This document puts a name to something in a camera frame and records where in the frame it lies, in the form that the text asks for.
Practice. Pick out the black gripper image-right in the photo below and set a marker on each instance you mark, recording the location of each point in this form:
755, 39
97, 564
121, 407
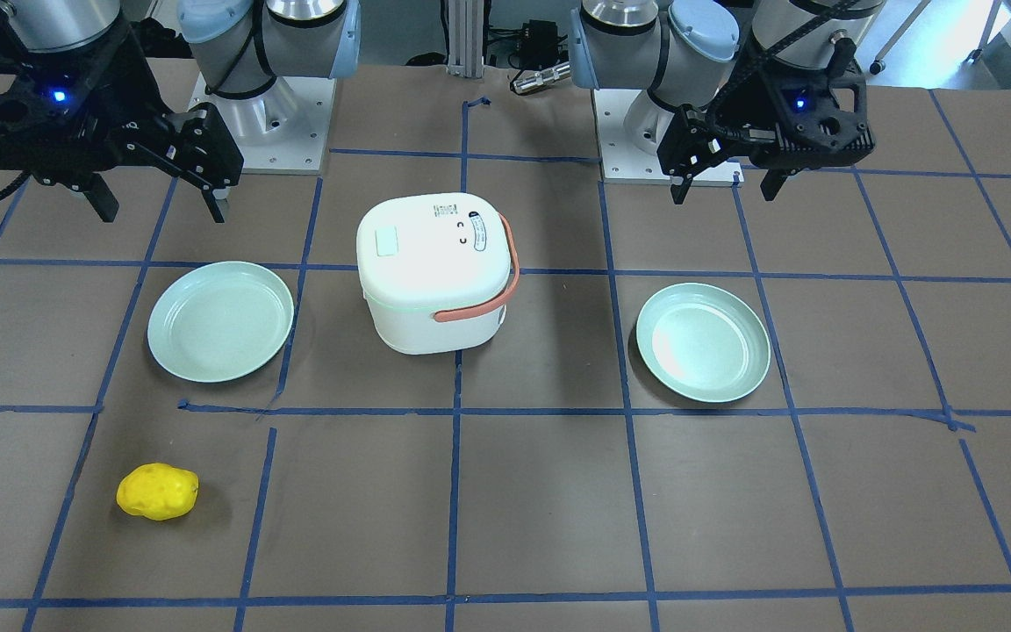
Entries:
752, 107

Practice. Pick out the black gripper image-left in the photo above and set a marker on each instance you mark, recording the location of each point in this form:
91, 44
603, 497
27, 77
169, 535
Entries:
122, 98

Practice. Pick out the mint green plate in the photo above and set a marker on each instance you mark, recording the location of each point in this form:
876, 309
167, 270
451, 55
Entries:
703, 342
220, 322

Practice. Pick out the silver metal cylinder connector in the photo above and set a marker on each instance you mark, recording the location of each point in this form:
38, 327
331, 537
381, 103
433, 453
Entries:
528, 82

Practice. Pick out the black power adapter box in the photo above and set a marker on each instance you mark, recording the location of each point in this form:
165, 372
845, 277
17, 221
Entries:
539, 46

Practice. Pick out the yellow toy lemon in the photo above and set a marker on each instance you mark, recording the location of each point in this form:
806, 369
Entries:
158, 491

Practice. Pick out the white base plate image-right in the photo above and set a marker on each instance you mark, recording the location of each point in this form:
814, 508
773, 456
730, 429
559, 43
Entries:
630, 126

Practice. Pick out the white base plate image-left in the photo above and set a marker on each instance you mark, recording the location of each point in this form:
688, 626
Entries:
283, 131

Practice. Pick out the white rice cooker orange handle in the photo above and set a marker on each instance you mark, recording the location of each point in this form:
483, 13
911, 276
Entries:
438, 271

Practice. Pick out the aluminium frame post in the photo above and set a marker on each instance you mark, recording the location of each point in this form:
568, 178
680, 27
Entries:
466, 35

